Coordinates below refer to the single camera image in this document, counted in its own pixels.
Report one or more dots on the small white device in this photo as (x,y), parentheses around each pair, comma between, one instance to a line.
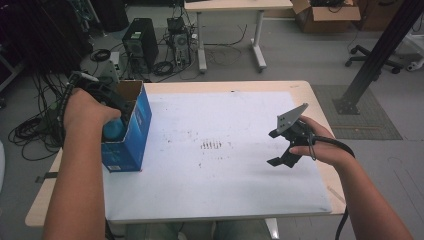
(115,57)

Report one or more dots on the white desk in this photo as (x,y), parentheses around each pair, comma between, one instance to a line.
(233,5)

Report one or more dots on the brown cardboard box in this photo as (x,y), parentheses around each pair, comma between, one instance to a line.
(330,20)

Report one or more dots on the white table leg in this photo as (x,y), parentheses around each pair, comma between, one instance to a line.
(271,230)

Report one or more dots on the white table mat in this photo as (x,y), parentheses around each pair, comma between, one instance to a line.
(216,186)

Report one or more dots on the white object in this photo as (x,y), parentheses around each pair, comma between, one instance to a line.
(416,65)

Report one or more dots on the grey floor mat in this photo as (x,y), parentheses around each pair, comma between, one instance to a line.
(376,123)

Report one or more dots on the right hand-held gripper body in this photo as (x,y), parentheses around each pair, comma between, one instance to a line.
(290,123)

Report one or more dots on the black office chair base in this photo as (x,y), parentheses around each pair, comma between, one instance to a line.
(361,50)

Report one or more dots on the black metal stand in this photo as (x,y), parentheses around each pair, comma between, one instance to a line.
(383,50)

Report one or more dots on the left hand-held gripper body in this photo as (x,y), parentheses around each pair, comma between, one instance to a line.
(110,95)

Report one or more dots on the black computer tower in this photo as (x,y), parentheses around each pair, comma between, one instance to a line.
(143,40)

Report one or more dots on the blue cardboard box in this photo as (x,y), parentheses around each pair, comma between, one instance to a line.
(133,146)

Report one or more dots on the person's right hand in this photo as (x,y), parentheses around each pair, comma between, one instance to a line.
(326,151)

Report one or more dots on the open computer tower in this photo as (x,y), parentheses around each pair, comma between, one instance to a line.
(181,46)

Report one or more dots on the person's left hand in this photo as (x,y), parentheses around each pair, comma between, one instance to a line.
(83,113)

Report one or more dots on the blue bottle with white cap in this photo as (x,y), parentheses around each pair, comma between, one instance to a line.
(113,131)

